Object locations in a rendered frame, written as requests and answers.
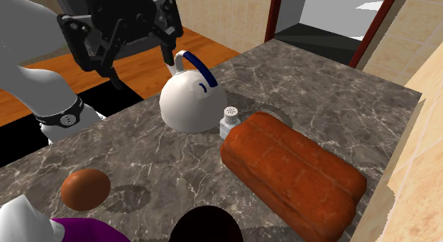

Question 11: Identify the brown egg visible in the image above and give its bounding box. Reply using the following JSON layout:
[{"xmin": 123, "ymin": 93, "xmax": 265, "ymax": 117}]
[{"xmin": 60, "ymin": 167, "xmax": 112, "ymax": 212}]

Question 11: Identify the white salt shaker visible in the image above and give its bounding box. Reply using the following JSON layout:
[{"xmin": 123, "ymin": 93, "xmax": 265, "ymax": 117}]
[{"xmin": 219, "ymin": 106, "xmax": 241, "ymax": 141}]

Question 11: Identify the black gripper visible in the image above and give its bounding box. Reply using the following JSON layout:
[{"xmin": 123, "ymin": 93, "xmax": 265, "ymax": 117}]
[{"xmin": 56, "ymin": 0, "xmax": 185, "ymax": 91}]

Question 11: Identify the orange-brown bread loaf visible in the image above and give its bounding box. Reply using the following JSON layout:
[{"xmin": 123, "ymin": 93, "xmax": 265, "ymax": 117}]
[{"xmin": 219, "ymin": 111, "xmax": 368, "ymax": 242}]

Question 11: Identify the white rounded object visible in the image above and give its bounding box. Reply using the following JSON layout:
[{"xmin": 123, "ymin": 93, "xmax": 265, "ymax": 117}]
[{"xmin": 0, "ymin": 194, "xmax": 67, "ymax": 242}]

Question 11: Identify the purple rounded object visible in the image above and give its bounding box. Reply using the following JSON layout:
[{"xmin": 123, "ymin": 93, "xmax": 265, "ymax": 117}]
[{"xmin": 50, "ymin": 217, "xmax": 131, "ymax": 242}]

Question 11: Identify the white kettle with blue handle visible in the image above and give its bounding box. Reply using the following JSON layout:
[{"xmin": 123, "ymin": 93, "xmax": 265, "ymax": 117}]
[{"xmin": 158, "ymin": 50, "xmax": 229, "ymax": 135}]

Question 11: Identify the dark red door frame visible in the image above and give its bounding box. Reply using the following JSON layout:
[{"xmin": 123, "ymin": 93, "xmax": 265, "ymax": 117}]
[{"xmin": 264, "ymin": 0, "xmax": 401, "ymax": 69}]

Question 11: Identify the dark maroon round object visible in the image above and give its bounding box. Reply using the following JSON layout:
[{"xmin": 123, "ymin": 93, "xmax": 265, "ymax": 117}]
[{"xmin": 168, "ymin": 205, "xmax": 244, "ymax": 242}]

